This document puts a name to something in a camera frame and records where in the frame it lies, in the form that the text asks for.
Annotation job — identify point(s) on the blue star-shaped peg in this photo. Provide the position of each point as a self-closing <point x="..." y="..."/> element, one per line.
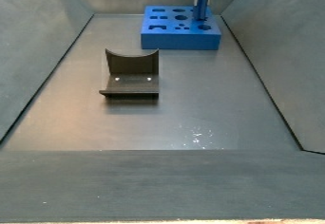
<point x="201" y="2"/>

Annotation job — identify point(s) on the blue shape-sorting board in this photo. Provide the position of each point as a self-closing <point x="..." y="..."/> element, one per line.
<point x="169" y="28"/>

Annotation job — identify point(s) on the black curved holder bracket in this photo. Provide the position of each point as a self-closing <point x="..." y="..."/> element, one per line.
<point x="135" y="74"/>

